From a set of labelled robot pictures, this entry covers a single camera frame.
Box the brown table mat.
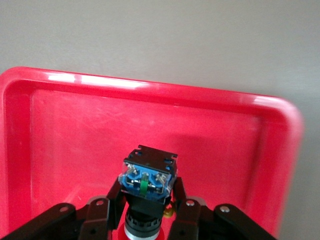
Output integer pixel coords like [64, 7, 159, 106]
[0, 0, 320, 240]

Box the red plastic tray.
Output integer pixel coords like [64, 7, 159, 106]
[0, 66, 306, 240]

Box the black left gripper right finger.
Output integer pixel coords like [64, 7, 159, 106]
[166, 176, 279, 240]

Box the red push button switch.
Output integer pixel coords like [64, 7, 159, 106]
[117, 144, 179, 240]

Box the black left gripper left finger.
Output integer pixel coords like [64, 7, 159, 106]
[0, 176, 127, 240]

